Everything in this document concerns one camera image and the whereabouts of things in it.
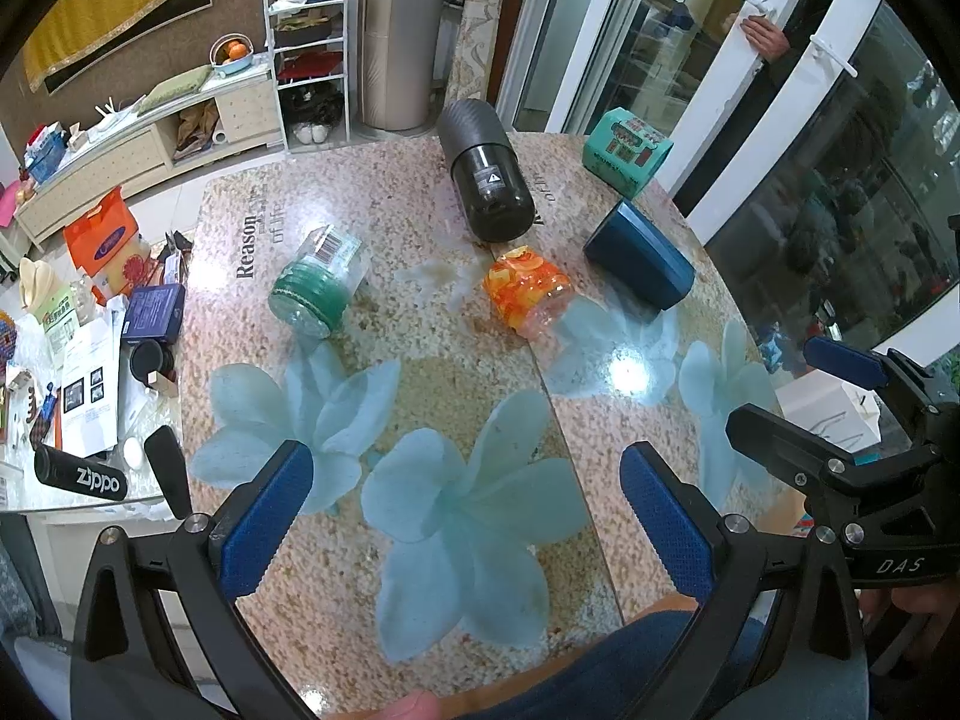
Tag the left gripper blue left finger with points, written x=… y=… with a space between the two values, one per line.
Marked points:
x=126 y=662

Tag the black cylindrical bottle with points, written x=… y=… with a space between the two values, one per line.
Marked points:
x=485 y=172

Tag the clear jar green lid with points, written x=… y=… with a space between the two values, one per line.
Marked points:
x=313 y=291

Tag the cream low cabinet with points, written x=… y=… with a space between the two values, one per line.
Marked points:
x=139 y=152

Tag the orange plastic bag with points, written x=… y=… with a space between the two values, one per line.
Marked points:
x=100 y=233

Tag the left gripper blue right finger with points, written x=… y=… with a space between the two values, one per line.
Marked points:
x=810 y=661

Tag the person's right hand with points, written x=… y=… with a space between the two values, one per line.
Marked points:
x=937 y=602

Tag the grey standing air conditioner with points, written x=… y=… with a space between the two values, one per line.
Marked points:
x=397 y=47

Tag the fruit bowl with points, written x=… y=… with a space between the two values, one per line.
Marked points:
x=231 y=53

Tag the bystander hand on door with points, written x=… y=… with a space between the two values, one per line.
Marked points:
x=767 y=40

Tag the teal printed box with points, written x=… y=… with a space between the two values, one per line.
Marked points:
x=625 y=152

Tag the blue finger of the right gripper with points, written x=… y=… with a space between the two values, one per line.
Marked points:
x=787 y=452
x=863 y=369

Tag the black Zippo tube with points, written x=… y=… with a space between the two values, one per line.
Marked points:
x=78 y=475

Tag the white metal shelf rack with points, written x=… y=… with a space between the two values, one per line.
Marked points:
x=308 y=49

